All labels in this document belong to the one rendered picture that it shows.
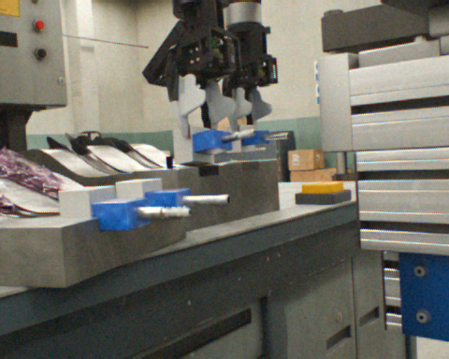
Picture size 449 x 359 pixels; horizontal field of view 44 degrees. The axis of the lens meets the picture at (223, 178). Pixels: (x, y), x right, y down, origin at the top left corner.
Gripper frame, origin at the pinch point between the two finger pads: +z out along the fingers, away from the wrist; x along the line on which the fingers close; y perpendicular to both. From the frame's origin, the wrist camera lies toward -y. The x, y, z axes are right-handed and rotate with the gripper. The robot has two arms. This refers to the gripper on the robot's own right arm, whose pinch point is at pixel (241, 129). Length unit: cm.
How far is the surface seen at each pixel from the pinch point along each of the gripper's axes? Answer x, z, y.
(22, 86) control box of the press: -2, -17, -73
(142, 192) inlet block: -48, 8, 20
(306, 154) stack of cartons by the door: 581, 19, -310
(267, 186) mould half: -13.5, 10.6, 14.4
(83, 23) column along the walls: 478, -203, -629
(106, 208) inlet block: -58, 9, 25
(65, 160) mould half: -34.6, 4.0, -12.2
